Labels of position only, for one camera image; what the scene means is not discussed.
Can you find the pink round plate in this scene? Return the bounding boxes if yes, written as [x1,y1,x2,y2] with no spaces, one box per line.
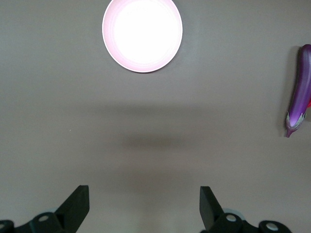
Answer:
[102,0,183,73]

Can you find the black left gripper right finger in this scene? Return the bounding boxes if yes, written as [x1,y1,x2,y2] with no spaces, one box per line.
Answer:
[199,186,291,233]

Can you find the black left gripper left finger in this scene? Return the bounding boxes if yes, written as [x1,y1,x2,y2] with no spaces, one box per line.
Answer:
[0,185,90,233]

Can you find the purple eggplant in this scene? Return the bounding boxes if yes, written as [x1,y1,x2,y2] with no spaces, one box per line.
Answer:
[285,44,311,138]

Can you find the brown table cover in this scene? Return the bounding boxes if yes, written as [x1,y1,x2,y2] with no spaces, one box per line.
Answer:
[0,0,311,233]

